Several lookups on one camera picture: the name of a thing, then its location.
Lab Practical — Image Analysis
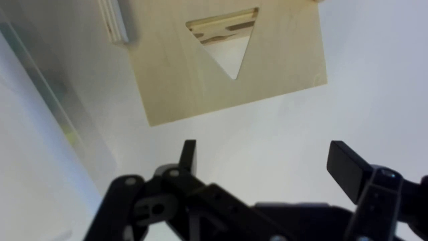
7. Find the wooden toy box lid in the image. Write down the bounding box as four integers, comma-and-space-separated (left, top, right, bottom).
126, 0, 329, 127

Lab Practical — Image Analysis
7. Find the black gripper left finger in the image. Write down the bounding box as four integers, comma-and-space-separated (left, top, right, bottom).
83, 137, 288, 241

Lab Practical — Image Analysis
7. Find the wooden shape sorter box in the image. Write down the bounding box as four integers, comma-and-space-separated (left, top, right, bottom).
98, 0, 261, 81

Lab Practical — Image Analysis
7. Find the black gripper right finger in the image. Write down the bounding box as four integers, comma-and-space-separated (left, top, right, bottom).
325, 139, 428, 241

